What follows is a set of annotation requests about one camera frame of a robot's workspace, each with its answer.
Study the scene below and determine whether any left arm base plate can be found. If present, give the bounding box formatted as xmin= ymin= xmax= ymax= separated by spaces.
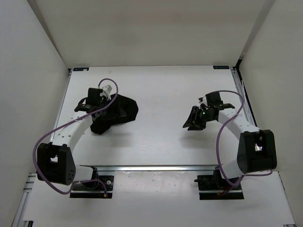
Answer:
xmin=70 ymin=167 xmax=114 ymax=199

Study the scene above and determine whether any left blue corner label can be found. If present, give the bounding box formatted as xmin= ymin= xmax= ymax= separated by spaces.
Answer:
xmin=72 ymin=67 xmax=89 ymax=71

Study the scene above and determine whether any right blue corner label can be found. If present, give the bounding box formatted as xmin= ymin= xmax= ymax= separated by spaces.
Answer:
xmin=213 ymin=65 xmax=230 ymax=70

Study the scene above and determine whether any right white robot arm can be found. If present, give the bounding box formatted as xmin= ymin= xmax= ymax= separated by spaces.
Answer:
xmin=183 ymin=91 xmax=277 ymax=189

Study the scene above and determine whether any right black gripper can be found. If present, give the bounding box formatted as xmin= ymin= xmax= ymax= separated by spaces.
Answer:
xmin=182 ymin=105 xmax=215 ymax=131

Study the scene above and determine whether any blue corner label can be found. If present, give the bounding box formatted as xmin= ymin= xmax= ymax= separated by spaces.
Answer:
xmin=72 ymin=67 xmax=89 ymax=71
xmin=213 ymin=65 xmax=230 ymax=70

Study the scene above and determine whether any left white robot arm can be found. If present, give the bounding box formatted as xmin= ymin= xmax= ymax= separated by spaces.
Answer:
xmin=36 ymin=85 xmax=112 ymax=189

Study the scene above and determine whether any black skirt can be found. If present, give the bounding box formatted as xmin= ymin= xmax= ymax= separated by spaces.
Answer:
xmin=90 ymin=95 xmax=139 ymax=135

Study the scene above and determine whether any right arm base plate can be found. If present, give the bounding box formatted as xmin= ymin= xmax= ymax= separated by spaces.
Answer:
xmin=194 ymin=169 xmax=244 ymax=201

